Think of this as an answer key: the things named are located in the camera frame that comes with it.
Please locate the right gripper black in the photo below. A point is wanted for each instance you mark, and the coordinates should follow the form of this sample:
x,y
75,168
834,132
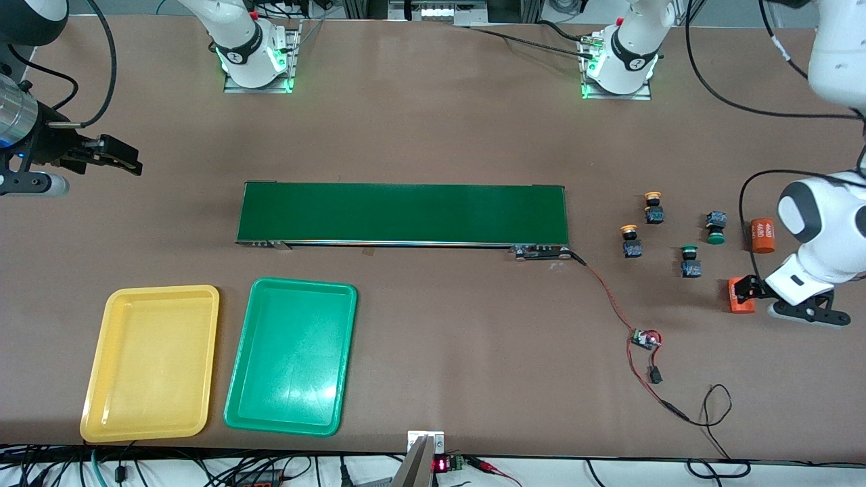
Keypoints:
x,y
49,145

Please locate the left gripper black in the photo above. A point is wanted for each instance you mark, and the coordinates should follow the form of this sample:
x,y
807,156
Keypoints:
x,y
749,286

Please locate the orange cylinder 4680 print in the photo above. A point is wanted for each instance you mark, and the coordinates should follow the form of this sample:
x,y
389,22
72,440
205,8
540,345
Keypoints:
x,y
744,308
764,235

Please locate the yellow push button green indicator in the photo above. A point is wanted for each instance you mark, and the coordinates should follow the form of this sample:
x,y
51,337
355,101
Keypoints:
x,y
654,215

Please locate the yellow push button red indicator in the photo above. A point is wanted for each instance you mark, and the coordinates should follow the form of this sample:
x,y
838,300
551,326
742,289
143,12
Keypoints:
x,y
633,249

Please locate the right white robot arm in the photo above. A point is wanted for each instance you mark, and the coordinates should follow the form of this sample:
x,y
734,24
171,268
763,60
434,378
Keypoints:
x,y
243,47

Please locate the small green circuit board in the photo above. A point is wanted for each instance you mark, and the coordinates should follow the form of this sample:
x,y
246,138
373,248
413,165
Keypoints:
x,y
645,339

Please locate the small black inline connector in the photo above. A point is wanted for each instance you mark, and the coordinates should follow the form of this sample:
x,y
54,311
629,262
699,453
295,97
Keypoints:
x,y
655,375

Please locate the yellow plastic tray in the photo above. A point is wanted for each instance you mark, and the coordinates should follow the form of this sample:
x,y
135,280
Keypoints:
x,y
149,365

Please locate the green plastic tray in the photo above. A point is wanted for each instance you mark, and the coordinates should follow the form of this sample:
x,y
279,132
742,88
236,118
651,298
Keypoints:
x,y
291,358

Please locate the green conveyor belt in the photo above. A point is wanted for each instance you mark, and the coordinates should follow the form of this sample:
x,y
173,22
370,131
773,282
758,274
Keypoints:
x,y
406,213

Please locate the red clip lead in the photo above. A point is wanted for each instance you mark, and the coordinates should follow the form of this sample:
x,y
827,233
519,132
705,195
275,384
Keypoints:
x,y
484,464

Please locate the grey lit control box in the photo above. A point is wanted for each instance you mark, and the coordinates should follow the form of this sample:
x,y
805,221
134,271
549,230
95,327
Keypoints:
x,y
440,12

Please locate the red digit display module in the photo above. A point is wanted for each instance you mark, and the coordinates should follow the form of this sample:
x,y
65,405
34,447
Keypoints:
x,y
441,465

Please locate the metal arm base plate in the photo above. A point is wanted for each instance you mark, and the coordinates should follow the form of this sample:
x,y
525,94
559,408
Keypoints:
x,y
295,61
643,97

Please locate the aluminium frame profile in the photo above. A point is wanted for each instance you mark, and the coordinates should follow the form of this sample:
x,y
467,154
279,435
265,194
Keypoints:
x,y
697,10

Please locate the metal mount bracket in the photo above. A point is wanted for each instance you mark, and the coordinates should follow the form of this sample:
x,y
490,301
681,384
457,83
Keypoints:
x,y
414,473

